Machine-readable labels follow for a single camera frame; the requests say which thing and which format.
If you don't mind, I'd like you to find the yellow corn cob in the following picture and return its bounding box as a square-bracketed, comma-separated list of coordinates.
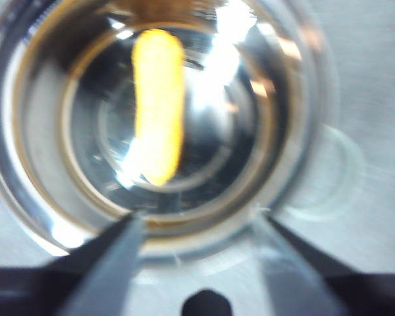
[131, 28, 186, 187]

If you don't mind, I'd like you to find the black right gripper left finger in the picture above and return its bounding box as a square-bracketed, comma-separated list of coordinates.
[0, 210, 147, 316]

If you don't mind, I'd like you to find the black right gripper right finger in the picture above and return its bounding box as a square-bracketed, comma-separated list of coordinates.
[250, 210, 395, 316]

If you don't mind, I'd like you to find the pale green electric cooking pot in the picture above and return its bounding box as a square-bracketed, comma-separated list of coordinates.
[0, 0, 366, 277]

